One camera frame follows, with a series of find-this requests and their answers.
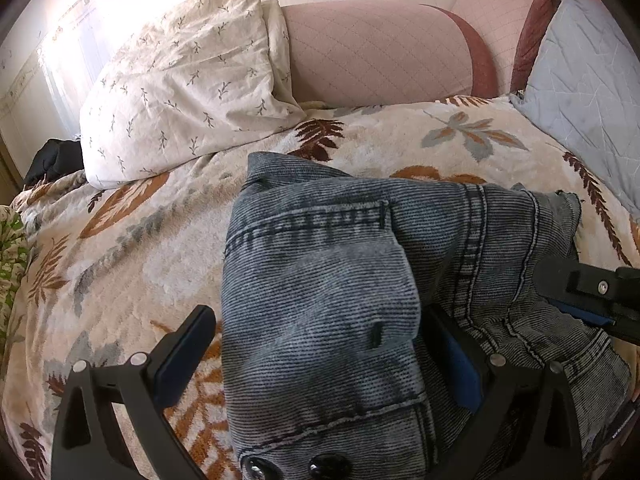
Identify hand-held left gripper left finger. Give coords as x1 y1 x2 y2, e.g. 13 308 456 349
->
50 305 217 480

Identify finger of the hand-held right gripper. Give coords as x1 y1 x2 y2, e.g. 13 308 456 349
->
534 256 640 307
545 297 640 347

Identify white leaf print pillow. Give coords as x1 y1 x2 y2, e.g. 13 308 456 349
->
80 0 306 191

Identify green patterned cloth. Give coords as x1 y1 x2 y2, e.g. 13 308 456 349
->
0 205 31 311

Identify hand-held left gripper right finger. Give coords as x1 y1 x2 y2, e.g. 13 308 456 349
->
422 302 583 480

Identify pink quilted bolster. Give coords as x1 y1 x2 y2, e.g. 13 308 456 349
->
280 1 498 108

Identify grey-blue quilted pillow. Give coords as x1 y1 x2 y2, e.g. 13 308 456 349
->
510 0 640 216

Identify pink padded headboard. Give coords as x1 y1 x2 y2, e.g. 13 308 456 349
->
450 0 576 93

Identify black cloth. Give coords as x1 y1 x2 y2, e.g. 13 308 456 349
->
22 138 86 186

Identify blue denim pants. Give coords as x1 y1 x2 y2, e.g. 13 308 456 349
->
220 151 633 480

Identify leaf printed blanket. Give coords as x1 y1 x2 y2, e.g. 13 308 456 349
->
0 95 640 480

